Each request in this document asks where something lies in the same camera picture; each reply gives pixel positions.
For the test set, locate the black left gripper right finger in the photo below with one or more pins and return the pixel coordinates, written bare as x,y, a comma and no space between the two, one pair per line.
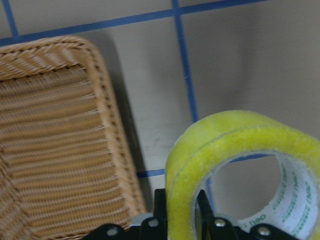
204,219

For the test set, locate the woven wicker basket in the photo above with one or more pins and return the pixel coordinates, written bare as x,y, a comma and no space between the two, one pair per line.
65,164

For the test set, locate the yellow tape roll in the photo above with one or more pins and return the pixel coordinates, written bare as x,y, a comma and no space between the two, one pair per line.
253,169

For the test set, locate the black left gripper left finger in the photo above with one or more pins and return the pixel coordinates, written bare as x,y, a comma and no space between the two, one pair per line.
160,214

